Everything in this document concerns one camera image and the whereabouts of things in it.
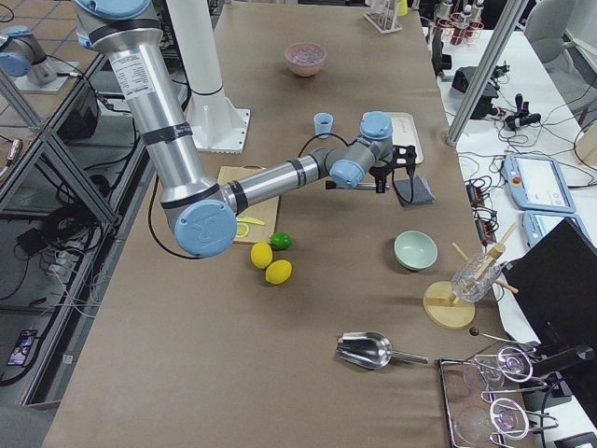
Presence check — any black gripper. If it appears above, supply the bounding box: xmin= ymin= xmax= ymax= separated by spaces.
xmin=370 ymin=160 xmax=395 ymax=194

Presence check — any light blue plastic cup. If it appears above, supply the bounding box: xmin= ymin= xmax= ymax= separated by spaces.
xmin=313 ymin=112 xmax=334 ymax=139

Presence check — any pink bowl of ice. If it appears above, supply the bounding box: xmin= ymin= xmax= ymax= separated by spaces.
xmin=285 ymin=42 xmax=327 ymax=77

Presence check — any white cup rack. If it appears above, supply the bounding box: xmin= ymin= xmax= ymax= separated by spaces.
xmin=364 ymin=0 xmax=402 ymax=34

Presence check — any metal ice scoop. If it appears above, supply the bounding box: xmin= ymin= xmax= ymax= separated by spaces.
xmin=336 ymin=331 xmax=429 ymax=370

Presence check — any grey folded cloth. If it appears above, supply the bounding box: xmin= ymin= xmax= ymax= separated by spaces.
xmin=393 ymin=175 xmax=436 ymax=207

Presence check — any cream rabbit tray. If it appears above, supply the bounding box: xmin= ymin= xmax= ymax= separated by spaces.
xmin=388 ymin=112 xmax=424 ymax=165

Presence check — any mint green bowl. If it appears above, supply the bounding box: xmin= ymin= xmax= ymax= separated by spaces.
xmin=394 ymin=231 xmax=438 ymax=271

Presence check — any green lime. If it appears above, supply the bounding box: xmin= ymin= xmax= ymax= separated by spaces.
xmin=270 ymin=231 xmax=293 ymax=251

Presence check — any wooden cutting board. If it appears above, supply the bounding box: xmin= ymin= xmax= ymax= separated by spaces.
xmin=217 ymin=165 xmax=279 ymax=245

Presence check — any crystal glass on stand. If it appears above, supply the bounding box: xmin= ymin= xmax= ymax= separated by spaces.
xmin=451 ymin=253 xmax=501 ymax=302

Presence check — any yellow plastic knife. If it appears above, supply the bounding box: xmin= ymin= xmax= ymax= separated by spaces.
xmin=237 ymin=217 xmax=265 ymax=226

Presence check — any yellow lemon outer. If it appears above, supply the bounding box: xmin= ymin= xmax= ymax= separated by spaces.
xmin=265 ymin=259 xmax=293 ymax=285

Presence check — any yellow lemon near board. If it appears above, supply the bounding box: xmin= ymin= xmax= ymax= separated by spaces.
xmin=250 ymin=242 xmax=273 ymax=270

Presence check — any wooden glass stand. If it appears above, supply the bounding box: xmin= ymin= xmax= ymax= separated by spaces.
xmin=423 ymin=222 xmax=519 ymax=329

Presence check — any lemon half upper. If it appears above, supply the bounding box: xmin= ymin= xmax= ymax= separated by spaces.
xmin=236 ymin=222 xmax=249 ymax=238

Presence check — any teach pendant upper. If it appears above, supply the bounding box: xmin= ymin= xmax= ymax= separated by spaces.
xmin=502 ymin=154 xmax=576 ymax=214

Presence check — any teach pendant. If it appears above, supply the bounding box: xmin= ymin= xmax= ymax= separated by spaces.
xmin=521 ymin=210 xmax=579 ymax=247
xmin=502 ymin=154 xmax=576 ymax=214

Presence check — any teach pendant lower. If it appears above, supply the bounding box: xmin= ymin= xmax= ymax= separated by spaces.
xmin=521 ymin=210 xmax=579 ymax=247

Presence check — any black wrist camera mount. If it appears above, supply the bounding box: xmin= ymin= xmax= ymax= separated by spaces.
xmin=391 ymin=145 xmax=417 ymax=178

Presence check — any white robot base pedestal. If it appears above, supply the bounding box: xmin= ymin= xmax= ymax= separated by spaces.
xmin=167 ymin=0 xmax=250 ymax=154

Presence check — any aluminium frame post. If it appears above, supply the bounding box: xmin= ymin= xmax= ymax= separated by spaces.
xmin=446 ymin=0 xmax=528 ymax=147

